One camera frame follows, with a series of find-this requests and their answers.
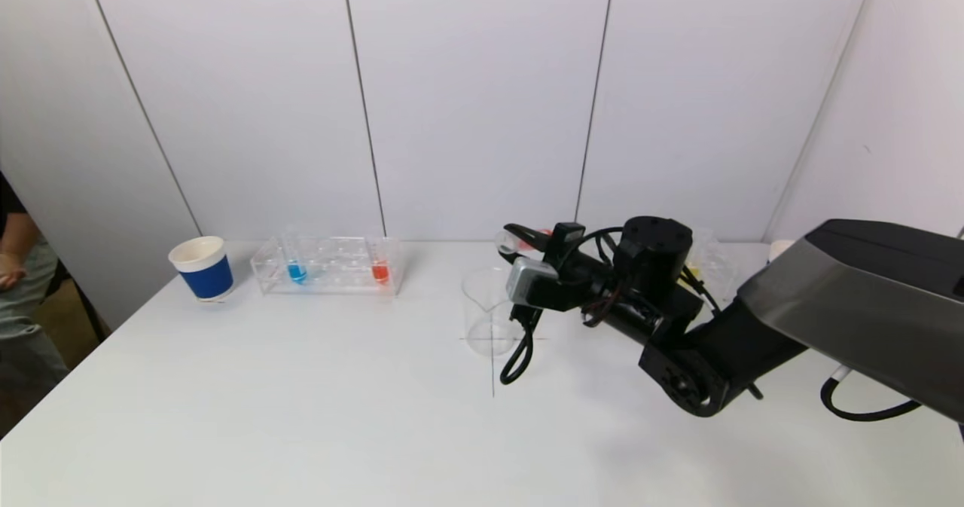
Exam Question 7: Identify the black metal chair frame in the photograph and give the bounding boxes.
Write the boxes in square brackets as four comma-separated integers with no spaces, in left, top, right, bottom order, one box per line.
[66,266,112,336]

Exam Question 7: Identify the person in grey trousers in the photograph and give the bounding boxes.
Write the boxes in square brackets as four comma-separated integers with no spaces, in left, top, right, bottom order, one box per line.
[0,172,73,399]

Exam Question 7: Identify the clear glass beaker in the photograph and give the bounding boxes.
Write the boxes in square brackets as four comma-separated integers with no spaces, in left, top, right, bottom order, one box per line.
[461,267,524,357]

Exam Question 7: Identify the test tube with orange pigment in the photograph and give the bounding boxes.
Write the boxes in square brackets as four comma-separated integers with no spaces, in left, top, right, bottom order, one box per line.
[368,232,393,286]

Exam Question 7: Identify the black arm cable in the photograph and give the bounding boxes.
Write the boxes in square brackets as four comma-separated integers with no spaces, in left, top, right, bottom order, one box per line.
[819,366,924,423]

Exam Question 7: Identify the test tube with yellow pigment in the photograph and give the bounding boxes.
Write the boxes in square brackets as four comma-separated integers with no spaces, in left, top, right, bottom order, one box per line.
[680,230,712,286]

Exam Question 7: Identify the clear acrylic test tube rack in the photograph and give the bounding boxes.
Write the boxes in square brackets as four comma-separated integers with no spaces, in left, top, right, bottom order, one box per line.
[680,228,740,298]
[250,236,404,298]

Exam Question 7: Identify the test tube with blue pigment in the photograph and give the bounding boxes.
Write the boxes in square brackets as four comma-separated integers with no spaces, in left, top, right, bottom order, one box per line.
[282,228,310,286]

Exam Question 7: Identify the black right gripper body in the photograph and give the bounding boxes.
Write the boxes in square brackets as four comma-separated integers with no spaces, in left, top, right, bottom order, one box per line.
[543,221,618,286]

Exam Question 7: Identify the test tube with red pigment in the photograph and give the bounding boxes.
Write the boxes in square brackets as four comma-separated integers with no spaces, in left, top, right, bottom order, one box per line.
[495,228,555,257]

